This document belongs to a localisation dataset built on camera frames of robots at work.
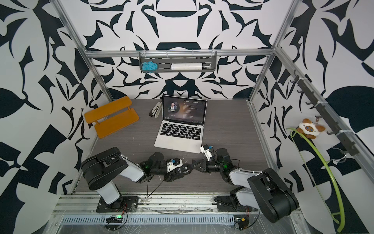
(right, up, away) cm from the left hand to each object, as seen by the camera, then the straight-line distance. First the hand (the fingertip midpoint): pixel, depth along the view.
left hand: (180, 166), depth 86 cm
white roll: (+4, +59, +3) cm, 60 cm away
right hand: (+6, +3, -6) cm, 9 cm away
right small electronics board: (+31, -22, -15) cm, 41 cm away
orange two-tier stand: (-47, +28, +16) cm, 57 cm away
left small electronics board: (-32, -21, -13) cm, 40 cm away
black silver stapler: (-19, +33, +23) cm, 45 cm away
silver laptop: (0, +20, +16) cm, 26 cm away
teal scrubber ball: (-19, +60, +5) cm, 63 cm away
